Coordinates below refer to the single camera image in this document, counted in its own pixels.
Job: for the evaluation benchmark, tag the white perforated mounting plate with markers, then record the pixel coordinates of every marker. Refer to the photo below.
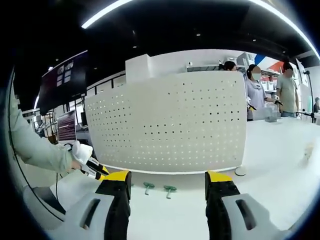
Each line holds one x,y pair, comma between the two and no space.
170,120

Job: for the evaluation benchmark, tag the clear plastic box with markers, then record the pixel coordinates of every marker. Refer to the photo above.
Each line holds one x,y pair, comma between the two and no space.
272,115

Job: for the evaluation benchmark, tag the large black wall screen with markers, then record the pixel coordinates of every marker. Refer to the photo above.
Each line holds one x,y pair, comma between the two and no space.
65,82

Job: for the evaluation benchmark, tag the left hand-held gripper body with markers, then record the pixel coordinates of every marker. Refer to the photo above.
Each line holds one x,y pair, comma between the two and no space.
81,151

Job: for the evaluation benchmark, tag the ceiling light strip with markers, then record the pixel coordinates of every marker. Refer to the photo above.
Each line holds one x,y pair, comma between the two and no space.
105,13

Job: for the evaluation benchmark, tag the black tripod stand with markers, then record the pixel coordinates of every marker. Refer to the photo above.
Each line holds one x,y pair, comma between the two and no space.
311,100

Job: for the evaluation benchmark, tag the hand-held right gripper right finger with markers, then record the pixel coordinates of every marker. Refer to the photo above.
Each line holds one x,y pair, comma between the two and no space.
225,200

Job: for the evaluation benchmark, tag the small monitor screen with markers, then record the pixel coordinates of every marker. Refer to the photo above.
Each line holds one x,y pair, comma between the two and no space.
67,126

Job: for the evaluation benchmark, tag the white round plate foot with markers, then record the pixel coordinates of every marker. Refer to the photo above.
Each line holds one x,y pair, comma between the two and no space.
241,171

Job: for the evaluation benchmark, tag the green hook assembly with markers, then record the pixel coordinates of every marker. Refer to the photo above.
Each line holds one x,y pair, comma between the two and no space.
148,187
169,190

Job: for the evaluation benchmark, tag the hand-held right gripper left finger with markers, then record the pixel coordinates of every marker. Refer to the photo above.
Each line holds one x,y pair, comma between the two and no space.
110,200

